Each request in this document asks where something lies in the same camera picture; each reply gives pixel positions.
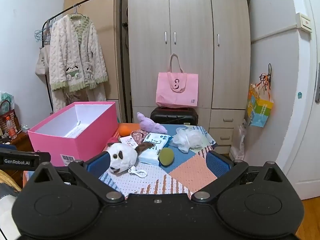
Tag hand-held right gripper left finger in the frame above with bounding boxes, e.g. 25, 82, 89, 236
32, 151, 125, 204

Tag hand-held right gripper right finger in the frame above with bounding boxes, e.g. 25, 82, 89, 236
191, 150, 287, 204

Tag pink cardboard box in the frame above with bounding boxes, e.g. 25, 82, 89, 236
27, 101, 118, 167

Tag white dog plush toy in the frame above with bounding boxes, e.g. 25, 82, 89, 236
107, 141, 156, 178

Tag white labelled packet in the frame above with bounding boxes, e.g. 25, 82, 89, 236
119, 135, 138, 147

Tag white mesh bath pouf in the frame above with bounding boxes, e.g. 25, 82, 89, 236
172, 127, 203, 153

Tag orange ball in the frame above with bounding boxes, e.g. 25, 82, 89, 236
118, 124, 132, 137

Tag pink floral fabric pouch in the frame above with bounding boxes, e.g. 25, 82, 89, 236
132, 129, 150, 143

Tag olive green sponge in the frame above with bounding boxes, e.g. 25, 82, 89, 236
159, 148, 175, 166

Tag blue white wet wipes pack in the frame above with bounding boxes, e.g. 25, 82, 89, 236
138, 132, 173, 167

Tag purple plush toy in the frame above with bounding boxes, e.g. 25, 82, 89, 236
136, 112, 168, 134

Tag brown wooden nightstand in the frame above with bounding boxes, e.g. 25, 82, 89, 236
0, 130, 34, 153

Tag orange drink bottle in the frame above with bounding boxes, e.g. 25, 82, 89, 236
6, 116, 17, 139

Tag white plastic bag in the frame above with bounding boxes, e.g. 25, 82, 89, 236
237, 119, 248, 160

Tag yellow grey quilt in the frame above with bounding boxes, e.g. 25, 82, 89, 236
0, 169, 24, 230

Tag brown woven basket bag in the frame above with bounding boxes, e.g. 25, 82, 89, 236
0, 100, 22, 137

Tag plastic bag of tissue packs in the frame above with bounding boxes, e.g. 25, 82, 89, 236
0, 91, 17, 113

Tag black suitcase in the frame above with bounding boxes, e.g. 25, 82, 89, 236
150, 106, 199, 125

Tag colourful paper gift bag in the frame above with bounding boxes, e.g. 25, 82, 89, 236
246, 82, 274, 128

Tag pink tote bag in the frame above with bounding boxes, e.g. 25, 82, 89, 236
155, 53, 199, 108

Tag white door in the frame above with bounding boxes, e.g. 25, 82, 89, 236
275, 0, 320, 200

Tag beige canvas tote bag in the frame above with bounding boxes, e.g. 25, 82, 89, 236
35, 29, 52, 76

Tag cream fleece robe green trim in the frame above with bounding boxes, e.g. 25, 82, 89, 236
48, 14, 108, 114

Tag black metal clothes rack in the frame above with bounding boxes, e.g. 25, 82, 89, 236
41, 0, 129, 123

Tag tall beige wooden cabinet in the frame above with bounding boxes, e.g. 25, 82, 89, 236
64, 0, 125, 120

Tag beige wooden wardrobe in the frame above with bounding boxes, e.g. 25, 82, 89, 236
125, 0, 251, 155

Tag orange and black straps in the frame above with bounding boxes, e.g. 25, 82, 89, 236
259, 63, 273, 90

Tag metal door handle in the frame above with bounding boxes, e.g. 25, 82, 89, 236
315, 62, 320, 103

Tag blue wire clothes hangers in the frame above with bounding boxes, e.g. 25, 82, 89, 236
34, 17, 54, 43

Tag beige light switch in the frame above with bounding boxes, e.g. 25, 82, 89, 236
296, 12, 313, 33

